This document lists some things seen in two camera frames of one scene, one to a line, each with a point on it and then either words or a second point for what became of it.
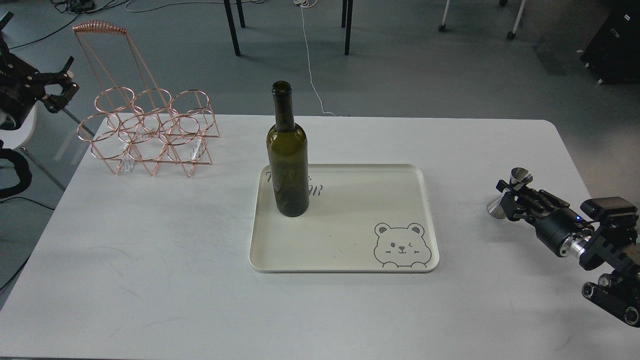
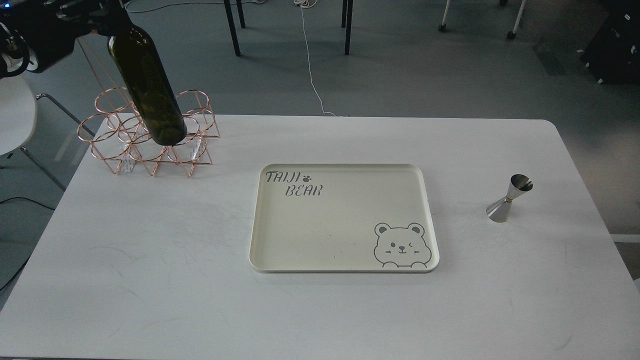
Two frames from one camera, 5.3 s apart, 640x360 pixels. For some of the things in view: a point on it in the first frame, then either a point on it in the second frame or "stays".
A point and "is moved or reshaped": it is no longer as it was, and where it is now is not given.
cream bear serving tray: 360,218 stays
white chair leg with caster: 511,35 stays
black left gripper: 21,84 -> 42,34
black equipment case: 613,53 stays
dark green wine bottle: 288,156 -> 148,87
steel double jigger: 519,176 is moved or reshaped
